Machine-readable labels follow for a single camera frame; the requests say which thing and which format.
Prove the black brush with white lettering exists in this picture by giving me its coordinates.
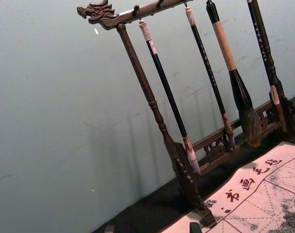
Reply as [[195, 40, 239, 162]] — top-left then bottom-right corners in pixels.
[[246, 0, 288, 133]]

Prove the black table cloth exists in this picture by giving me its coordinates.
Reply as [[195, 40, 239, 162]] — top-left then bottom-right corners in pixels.
[[91, 91, 295, 233]]

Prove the white calligraphy practice mat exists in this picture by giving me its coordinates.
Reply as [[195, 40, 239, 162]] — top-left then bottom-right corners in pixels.
[[161, 140, 295, 233]]

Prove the thin black calligraphy brush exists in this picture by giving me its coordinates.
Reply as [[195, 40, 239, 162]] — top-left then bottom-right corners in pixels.
[[185, 6, 236, 151]]

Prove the dark wooden dragon brush rack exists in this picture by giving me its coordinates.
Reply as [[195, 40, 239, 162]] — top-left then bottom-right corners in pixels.
[[76, 0, 295, 229]]

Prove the small dark block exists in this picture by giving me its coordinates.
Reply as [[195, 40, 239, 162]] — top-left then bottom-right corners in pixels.
[[189, 221, 202, 233]]

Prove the black brush with white ends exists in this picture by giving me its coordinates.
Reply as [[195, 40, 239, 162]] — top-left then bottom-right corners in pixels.
[[138, 19, 202, 176]]

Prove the large tan handled brush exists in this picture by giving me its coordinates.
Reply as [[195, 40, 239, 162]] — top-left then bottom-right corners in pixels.
[[206, 0, 262, 148]]

